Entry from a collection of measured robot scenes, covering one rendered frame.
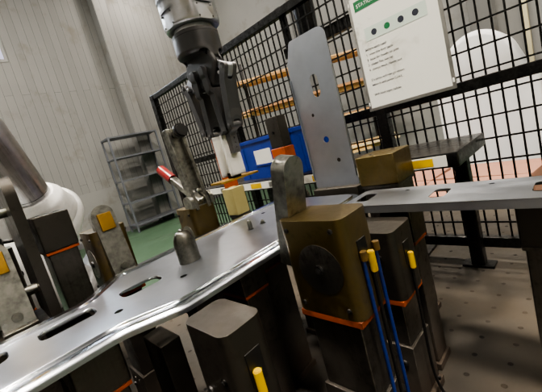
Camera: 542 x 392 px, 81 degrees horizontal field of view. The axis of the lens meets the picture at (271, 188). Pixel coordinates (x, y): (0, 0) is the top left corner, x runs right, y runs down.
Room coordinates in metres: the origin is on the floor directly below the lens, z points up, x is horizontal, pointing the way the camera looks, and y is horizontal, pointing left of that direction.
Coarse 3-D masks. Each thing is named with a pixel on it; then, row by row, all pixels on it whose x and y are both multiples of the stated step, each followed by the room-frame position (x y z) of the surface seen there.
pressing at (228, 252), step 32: (224, 224) 0.62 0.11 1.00; (256, 224) 0.57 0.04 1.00; (160, 256) 0.52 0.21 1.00; (224, 256) 0.43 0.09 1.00; (256, 256) 0.41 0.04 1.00; (128, 288) 0.41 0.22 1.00; (160, 288) 0.38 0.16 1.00; (192, 288) 0.35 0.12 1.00; (224, 288) 0.35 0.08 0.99; (64, 320) 0.36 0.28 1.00; (96, 320) 0.33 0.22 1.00; (128, 320) 0.31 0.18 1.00; (160, 320) 0.31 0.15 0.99; (0, 352) 0.32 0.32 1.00; (32, 352) 0.30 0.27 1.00; (64, 352) 0.28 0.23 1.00; (96, 352) 0.28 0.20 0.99; (0, 384) 0.25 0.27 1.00; (32, 384) 0.25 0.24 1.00
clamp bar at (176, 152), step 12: (168, 132) 0.65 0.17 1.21; (180, 132) 0.63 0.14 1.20; (168, 144) 0.65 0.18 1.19; (180, 144) 0.67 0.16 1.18; (180, 156) 0.66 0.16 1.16; (192, 156) 0.66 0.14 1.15; (180, 168) 0.64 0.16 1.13; (192, 168) 0.66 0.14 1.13; (180, 180) 0.65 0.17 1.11; (192, 180) 0.65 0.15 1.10; (192, 192) 0.63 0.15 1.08; (204, 192) 0.65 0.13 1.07
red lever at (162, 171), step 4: (160, 168) 0.73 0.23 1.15; (164, 168) 0.73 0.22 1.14; (156, 172) 0.73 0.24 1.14; (160, 172) 0.72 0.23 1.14; (164, 172) 0.71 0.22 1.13; (168, 172) 0.71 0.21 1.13; (164, 176) 0.71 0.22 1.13; (168, 176) 0.70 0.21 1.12; (172, 176) 0.70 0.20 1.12; (176, 176) 0.71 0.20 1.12; (168, 180) 0.70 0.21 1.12; (172, 180) 0.69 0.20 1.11; (176, 180) 0.69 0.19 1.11; (172, 184) 0.70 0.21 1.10; (176, 184) 0.68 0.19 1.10; (180, 184) 0.68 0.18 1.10; (180, 188) 0.68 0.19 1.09; (184, 192) 0.67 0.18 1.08; (196, 192) 0.66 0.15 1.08; (196, 196) 0.65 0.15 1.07; (200, 196) 0.65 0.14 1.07; (200, 200) 0.64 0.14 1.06
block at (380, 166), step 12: (372, 156) 0.61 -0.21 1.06; (384, 156) 0.60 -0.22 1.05; (396, 156) 0.59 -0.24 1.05; (408, 156) 0.63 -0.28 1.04; (360, 168) 0.64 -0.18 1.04; (372, 168) 0.62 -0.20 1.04; (384, 168) 0.60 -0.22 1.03; (396, 168) 0.59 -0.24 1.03; (408, 168) 0.62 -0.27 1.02; (360, 180) 0.64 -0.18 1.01; (372, 180) 0.62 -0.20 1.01; (384, 180) 0.60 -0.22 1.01; (396, 180) 0.59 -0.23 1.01; (408, 180) 0.62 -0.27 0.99; (372, 216) 0.64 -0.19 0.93; (432, 276) 0.64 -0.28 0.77
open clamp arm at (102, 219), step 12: (96, 216) 0.53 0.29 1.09; (108, 216) 0.54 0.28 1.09; (96, 228) 0.52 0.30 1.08; (108, 228) 0.53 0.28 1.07; (120, 228) 0.54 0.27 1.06; (108, 240) 0.53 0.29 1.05; (120, 240) 0.54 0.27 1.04; (108, 252) 0.52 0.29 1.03; (120, 252) 0.53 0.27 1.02; (108, 264) 0.52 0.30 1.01; (120, 264) 0.52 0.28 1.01; (132, 264) 0.53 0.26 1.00
